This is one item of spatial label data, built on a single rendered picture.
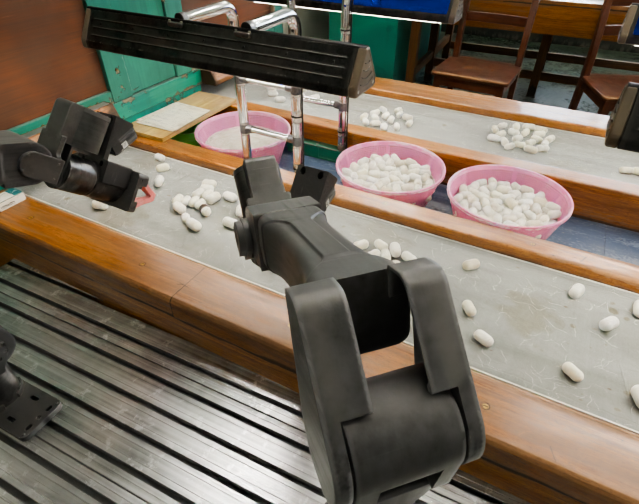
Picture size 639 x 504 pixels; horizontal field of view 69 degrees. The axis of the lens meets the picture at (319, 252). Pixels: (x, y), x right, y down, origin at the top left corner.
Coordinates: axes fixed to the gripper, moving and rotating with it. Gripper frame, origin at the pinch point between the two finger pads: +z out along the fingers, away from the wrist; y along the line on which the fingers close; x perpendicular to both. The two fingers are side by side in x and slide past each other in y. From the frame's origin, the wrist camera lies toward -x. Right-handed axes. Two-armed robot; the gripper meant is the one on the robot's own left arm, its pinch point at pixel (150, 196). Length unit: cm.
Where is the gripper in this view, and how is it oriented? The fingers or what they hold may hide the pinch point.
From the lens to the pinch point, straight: 91.0
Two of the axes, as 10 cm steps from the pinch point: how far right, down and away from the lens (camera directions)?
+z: 3.6, 0.9, 9.3
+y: -8.8, -3.0, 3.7
